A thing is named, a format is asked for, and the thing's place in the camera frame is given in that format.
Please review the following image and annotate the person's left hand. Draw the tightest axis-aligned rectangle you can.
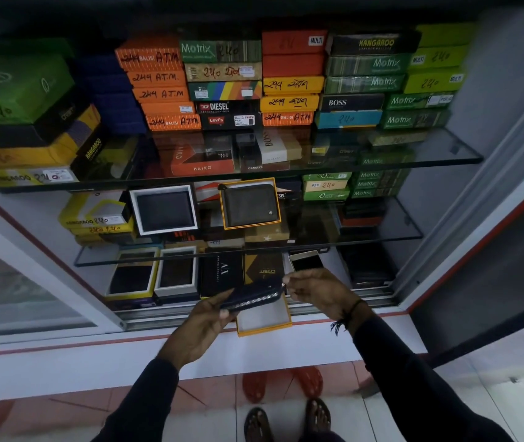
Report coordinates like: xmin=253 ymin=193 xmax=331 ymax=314
xmin=158 ymin=289 xmax=239 ymax=370

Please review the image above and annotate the person's right hand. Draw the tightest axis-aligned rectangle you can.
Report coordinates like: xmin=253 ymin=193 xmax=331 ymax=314
xmin=284 ymin=269 xmax=365 ymax=334

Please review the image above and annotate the dark blue zip wallet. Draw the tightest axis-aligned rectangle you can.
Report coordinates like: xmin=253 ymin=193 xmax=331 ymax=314
xmin=219 ymin=276 xmax=287 ymax=314

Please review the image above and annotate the person's left forearm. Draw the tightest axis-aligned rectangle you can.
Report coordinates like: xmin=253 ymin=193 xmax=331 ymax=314
xmin=91 ymin=358 xmax=181 ymax=442

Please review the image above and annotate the person's right forearm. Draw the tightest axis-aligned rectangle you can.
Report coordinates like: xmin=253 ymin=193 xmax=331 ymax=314
xmin=352 ymin=315 xmax=516 ymax=442

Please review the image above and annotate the black box with white letters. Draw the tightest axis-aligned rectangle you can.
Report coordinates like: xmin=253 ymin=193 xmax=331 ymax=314
xmin=199 ymin=252 xmax=245 ymax=300

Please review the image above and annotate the metal sliding door track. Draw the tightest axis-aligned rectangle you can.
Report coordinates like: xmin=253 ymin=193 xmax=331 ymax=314
xmin=118 ymin=289 xmax=398 ymax=331

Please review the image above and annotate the black and gold box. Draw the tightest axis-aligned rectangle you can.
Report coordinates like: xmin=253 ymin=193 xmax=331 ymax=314
xmin=242 ymin=252 xmax=287 ymax=287

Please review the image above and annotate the orange-edged empty box tray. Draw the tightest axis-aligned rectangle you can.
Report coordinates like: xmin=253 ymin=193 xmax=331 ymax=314
xmin=236 ymin=297 xmax=292 ymax=338

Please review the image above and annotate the small white-framed open box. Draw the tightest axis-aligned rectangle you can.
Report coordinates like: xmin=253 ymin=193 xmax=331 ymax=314
xmin=153 ymin=245 xmax=198 ymax=298

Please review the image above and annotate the black thread wristband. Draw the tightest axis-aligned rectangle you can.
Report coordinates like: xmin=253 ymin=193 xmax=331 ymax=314
xmin=330 ymin=299 xmax=370 ymax=336

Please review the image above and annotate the tan box with star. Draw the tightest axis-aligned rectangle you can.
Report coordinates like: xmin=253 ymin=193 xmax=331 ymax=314
xmin=244 ymin=223 xmax=291 ymax=245

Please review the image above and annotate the pile of black wallets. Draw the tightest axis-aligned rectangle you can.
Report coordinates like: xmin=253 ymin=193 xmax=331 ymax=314
xmin=339 ymin=243 xmax=397 ymax=289

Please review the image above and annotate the yellow-framed open box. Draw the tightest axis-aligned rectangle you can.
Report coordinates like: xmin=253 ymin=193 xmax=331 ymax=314
xmin=104 ymin=246 xmax=161 ymax=303

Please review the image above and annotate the red slipper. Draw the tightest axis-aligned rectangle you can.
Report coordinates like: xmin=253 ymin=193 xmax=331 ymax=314
xmin=242 ymin=371 xmax=268 ymax=404
xmin=291 ymin=365 xmax=324 ymax=399

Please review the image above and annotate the small green box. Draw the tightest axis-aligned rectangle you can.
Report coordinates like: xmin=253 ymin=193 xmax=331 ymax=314
xmin=303 ymin=190 xmax=351 ymax=201
xmin=302 ymin=172 xmax=353 ymax=182

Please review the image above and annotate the black wallet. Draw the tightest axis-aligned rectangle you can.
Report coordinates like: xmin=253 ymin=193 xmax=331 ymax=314
xmin=136 ymin=192 xmax=192 ymax=229

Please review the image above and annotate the lower glass shelf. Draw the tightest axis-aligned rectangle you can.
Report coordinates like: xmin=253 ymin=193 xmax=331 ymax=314
xmin=73 ymin=197 xmax=424 ymax=268

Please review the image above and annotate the glass shelf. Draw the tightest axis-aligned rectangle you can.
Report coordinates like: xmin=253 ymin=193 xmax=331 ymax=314
xmin=0 ymin=128 xmax=484 ymax=195
xmin=73 ymin=197 xmax=424 ymax=268

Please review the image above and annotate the small cream box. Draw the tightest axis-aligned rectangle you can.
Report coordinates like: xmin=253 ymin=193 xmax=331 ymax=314
xmin=303 ymin=180 xmax=350 ymax=192

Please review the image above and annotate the green striped box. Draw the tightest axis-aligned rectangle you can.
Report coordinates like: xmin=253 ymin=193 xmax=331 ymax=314
xmin=380 ymin=108 xmax=450 ymax=130
xmin=325 ymin=54 xmax=413 ymax=78
xmin=358 ymin=153 xmax=416 ymax=167
xmin=350 ymin=188 xmax=402 ymax=199
xmin=385 ymin=92 xmax=456 ymax=111
xmin=353 ymin=169 xmax=411 ymax=181
xmin=325 ymin=75 xmax=410 ymax=95
xmin=352 ymin=179 xmax=406 ymax=190
xmin=179 ymin=40 xmax=263 ymax=64

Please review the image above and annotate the person's right foot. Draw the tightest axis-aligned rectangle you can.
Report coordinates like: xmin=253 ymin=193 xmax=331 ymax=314
xmin=304 ymin=399 xmax=333 ymax=434

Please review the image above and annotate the person's foot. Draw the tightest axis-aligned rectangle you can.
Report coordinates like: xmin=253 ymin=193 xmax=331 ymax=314
xmin=243 ymin=407 xmax=275 ymax=442
xmin=304 ymin=399 xmax=333 ymax=434

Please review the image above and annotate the person's left foot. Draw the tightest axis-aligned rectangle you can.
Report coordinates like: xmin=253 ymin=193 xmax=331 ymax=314
xmin=243 ymin=407 xmax=275 ymax=442

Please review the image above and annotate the orange and black box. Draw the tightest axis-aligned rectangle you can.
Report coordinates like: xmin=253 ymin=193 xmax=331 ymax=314
xmin=170 ymin=132 xmax=236 ymax=176

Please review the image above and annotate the black box with red label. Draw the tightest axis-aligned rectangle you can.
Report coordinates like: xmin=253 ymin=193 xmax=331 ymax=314
xmin=196 ymin=100 xmax=261 ymax=117
xmin=201 ymin=114 xmax=259 ymax=130

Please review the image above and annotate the light blue box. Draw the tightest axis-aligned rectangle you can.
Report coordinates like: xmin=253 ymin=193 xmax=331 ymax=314
xmin=315 ymin=110 xmax=384 ymax=130

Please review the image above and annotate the sliding glass door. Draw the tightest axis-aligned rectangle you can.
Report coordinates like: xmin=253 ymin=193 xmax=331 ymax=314
xmin=0 ymin=170 xmax=127 ymax=339

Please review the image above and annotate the olive box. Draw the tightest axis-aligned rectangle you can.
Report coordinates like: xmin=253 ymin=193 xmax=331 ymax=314
xmin=367 ymin=130 xmax=429 ymax=147

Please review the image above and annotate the black and yellow box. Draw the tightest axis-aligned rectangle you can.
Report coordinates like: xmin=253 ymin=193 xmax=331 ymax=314
xmin=70 ymin=128 xmax=142 ymax=181

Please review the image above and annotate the upper glass shelf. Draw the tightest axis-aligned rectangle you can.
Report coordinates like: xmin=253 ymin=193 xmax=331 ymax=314
xmin=0 ymin=128 xmax=484 ymax=195

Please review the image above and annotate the dark green rainbow-striped box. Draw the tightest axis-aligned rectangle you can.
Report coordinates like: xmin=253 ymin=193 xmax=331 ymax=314
xmin=188 ymin=81 xmax=263 ymax=102

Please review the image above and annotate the glass display counter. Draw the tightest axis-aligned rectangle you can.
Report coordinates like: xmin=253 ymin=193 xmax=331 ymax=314
xmin=428 ymin=281 xmax=524 ymax=442

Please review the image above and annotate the red-orange box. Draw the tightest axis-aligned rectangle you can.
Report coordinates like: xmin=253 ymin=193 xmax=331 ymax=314
xmin=261 ymin=30 xmax=328 ymax=56
xmin=262 ymin=53 xmax=327 ymax=79

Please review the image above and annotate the yellow box with white label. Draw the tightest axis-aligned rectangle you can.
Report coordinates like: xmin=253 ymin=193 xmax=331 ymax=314
xmin=0 ymin=167 xmax=80 ymax=189

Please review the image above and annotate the stack of dark blue boxes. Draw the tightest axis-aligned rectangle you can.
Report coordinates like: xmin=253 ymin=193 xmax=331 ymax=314
xmin=75 ymin=51 xmax=148 ymax=137

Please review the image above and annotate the large yellow box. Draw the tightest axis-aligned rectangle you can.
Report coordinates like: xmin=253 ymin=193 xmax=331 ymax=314
xmin=0 ymin=106 xmax=102 ymax=172

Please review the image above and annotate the lime green box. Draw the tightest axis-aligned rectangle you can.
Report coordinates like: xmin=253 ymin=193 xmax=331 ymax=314
xmin=409 ymin=45 xmax=471 ymax=70
xmin=403 ymin=68 xmax=468 ymax=94
xmin=415 ymin=23 xmax=475 ymax=48

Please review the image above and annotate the large green box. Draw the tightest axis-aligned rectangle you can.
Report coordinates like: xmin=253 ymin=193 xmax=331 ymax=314
xmin=0 ymin=54 xmax=76 ymax=128

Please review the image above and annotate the white cabinet side frame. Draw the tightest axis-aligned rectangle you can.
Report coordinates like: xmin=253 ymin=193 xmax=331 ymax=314
xmin=393 ymin=4 xmax=524 ymax=314

